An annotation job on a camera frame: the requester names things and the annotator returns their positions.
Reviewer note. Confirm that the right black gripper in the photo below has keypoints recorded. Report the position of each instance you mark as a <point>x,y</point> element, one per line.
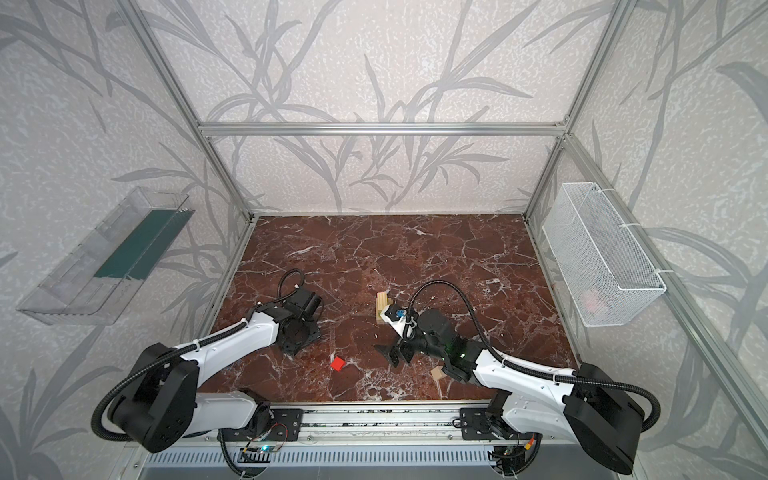
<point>405,345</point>

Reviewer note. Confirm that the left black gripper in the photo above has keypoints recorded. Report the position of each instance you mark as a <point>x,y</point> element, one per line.
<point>294,339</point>

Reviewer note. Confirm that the small wood cube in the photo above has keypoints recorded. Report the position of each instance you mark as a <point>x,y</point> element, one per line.
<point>437,373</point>

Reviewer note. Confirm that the wood block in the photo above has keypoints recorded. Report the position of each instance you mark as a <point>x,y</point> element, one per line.
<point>382,303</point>

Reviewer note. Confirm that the red block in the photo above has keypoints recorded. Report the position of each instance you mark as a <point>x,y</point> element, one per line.
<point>338,363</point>

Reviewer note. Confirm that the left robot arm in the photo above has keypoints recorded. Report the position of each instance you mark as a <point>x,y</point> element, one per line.
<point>159,402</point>

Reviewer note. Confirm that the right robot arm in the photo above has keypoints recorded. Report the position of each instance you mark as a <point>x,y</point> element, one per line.
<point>584,405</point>

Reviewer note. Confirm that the pink object in basket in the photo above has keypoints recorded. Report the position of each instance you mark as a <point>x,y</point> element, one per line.
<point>593,302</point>

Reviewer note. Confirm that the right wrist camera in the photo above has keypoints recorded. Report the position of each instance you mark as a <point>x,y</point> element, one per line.
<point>398,318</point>

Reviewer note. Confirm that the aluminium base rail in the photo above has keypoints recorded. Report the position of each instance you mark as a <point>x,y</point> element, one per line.
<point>384,423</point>

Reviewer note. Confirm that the white wire basket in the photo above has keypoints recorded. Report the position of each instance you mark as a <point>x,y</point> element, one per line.
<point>596,249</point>

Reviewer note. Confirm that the clear plastic wall bin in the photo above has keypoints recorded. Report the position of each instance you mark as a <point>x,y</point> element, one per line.
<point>95,283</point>

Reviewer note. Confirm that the aluminium cage frame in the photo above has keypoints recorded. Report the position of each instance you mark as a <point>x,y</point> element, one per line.
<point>745,396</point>

